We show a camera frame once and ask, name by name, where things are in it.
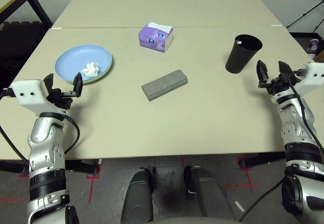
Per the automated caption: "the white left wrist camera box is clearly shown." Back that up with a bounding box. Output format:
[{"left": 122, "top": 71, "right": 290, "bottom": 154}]
[{"left": 11, "top": 79, "right": 67, "bottom": 117}]

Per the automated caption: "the purple and white paper cup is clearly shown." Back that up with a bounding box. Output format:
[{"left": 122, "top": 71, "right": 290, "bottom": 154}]
[{"left": 309, "top": 38, "right": 320, "bottom": 54}]

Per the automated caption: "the grey robot right leg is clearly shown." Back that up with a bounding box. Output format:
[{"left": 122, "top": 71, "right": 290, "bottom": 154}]
[{"left": 184, "top": 166, "right": 235, "bottom": 224}]

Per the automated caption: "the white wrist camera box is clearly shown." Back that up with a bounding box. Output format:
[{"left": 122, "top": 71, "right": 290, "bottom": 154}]
[
  {"left": 11, "top": 79, "right": 67, "bottom": 117},
  {"left": 294, "top": 62, "right": 324, "bottom": 98}
]

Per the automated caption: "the black left wrist camera cable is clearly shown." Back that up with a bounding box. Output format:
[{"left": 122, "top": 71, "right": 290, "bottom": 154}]
[{"left": 0, "top": 88, "right": 81, "bottom": 164}]

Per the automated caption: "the green plate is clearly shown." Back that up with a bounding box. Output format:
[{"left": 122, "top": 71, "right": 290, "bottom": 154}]
[{"left": 67, "top": 55, "right": 113, "bottom": 85}]

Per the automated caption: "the black table foot bar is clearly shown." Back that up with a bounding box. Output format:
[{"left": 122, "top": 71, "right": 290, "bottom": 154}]
[
  {"left": 239, "top": 152, "right": 287, "bottom": 170},
  {"left": 0, "top": 159, "right": 100, "bottom": 177}
]

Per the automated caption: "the grey robot leg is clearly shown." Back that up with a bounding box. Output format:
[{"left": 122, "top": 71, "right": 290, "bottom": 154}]
[
  {"left": 120, "top": 168, "right": 155, "bottom": 224},
  {"left": 184, "top": 166, "right": 235, "bottom": 224}
]

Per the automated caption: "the grey robot left leg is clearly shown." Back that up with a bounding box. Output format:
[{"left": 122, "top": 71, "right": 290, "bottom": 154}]
[{"left": 120, "top": 168, "right": 155, "bottom": 224}]

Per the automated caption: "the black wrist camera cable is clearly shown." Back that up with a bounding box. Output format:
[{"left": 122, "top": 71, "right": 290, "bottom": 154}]
[
  {"left": 0, "top": 88, "right": 81, "bottom": 164},
  {"left": 238, "top": 78, "right": 324, "bottom": 222}
]

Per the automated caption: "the black cup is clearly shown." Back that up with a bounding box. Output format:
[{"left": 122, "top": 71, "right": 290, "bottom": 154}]
[{"left": 225, "top": 33, "right": 263, "bottom": 74}]

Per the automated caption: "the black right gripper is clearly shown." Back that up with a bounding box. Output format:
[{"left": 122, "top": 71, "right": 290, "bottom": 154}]
[{"left": 256, "top": 59, "right": 305, "bottom": 97}]

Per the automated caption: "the grey glasses case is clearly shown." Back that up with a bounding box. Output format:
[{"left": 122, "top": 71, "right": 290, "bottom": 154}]
[{"left": 141, "top": 69, "right": 189, "bottom": 103}]

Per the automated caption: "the black tripod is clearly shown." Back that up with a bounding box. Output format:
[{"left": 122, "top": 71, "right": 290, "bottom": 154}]
[{"left": 286, "top": 1, "right": 324, "bottom": 32}]

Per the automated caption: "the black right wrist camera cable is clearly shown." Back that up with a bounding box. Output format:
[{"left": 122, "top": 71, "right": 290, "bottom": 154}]
[{"left": 238, "top": 78, "right": 324, "bottom": 222}]

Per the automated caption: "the white tissue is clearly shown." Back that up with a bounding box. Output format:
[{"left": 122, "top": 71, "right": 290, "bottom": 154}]
[{"left": 80, "top": 61, "right": 100, "bottom": 78}]

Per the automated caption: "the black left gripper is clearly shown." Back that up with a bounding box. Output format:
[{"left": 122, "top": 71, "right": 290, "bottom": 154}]
[{"left": 43, "top": 72, "right": 84, "bottom": 111}]

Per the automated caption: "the purple tissue pack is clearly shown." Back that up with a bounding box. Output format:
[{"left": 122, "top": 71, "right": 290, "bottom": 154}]
[{"left": 138, "top": 21, "right": 174, "bottom": 53}]

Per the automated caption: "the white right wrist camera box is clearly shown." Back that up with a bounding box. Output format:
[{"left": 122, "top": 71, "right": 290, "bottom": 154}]
[{"left": 294, "top": 62, "right": 324, "bottom": 98}]

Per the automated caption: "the blue plate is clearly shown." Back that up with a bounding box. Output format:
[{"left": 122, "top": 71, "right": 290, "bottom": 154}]
[{"left": 54, "top": 44, "right": 113, "bottom": 83}]

